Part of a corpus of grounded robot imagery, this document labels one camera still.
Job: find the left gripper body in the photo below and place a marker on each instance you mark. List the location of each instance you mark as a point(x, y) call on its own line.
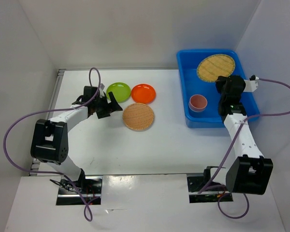
point(101, 108)

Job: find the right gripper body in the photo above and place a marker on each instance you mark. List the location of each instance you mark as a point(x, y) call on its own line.
point(220, 84)

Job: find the brown woven bamboo tray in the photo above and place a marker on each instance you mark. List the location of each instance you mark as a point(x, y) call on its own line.
point(138, 117)

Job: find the green-rimmed bamboo tray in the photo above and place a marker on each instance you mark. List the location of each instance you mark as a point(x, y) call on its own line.
point(214, 66)

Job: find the pink plastic cup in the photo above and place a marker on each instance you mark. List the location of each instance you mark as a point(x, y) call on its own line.
point(198, 98)

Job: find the blue-grey plastic cup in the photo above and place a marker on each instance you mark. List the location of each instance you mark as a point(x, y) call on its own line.
point(197, 106)

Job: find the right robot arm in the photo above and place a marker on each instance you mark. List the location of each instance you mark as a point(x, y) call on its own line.
point(250, 172)

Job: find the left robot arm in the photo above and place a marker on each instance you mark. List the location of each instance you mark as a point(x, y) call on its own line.
point(50, 139)

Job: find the green plastic plate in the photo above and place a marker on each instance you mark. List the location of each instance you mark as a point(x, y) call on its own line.
point(120, 90)

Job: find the orange plastic plate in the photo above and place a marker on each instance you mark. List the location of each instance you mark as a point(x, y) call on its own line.
point(143, 93)

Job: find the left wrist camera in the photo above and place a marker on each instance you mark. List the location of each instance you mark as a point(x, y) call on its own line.
point(102, 88)

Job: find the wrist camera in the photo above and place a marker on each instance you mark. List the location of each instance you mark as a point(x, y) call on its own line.
point(251, 84)
point(102, 88)

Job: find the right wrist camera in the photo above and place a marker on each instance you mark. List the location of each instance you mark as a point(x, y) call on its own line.
point(251, 84)

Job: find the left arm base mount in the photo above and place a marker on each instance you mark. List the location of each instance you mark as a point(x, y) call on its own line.
point(67, 195)

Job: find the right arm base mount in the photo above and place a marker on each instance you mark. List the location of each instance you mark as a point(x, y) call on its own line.
point(211, 195)

